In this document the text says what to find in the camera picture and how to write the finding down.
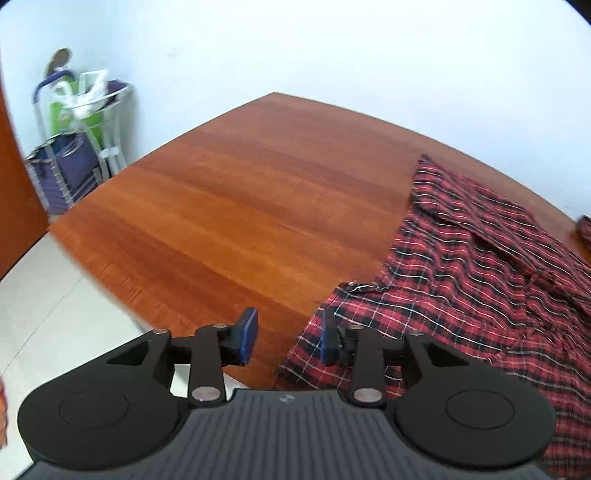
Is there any wooden door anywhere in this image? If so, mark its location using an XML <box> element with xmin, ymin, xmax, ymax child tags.
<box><xmin>0</xmin><ymin>78</ymin><xmax>50</xmax><ymax>280</ymax></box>

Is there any green bag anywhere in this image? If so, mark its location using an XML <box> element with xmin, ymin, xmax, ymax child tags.
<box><xmin>47</xmin><ymin>80</ymin><xmax>106</xmax><ymax>145</ymax></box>

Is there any white metal rack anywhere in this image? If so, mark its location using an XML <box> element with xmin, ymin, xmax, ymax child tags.
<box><xmin>25</xmin><ymin>69</ymin><xmax>138</xmax><ymax>217</ymax></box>

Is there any white plastic bag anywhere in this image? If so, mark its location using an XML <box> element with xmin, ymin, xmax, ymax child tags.
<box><xmin>52</xmin><ymin>68</ymin><xmax>112</xmax><ymax>117</ymax></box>

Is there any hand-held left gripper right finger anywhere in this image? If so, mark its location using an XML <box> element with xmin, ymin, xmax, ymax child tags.
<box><xmin>320</xmin><ymin>308</ymin><xmax>463</xmax><ymax>408</ymax></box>

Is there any red plaid shirt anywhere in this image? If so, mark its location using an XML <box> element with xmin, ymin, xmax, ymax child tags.
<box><xmin>274</xmin><ymin>154</ymin><xmax>591</xmax><ymax>478</ymax></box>

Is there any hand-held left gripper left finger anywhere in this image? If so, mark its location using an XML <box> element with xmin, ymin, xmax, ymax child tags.
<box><xmin>106</xmin><ymin>307</ymin><xmax>260</xmax><ymax>408</ymax></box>

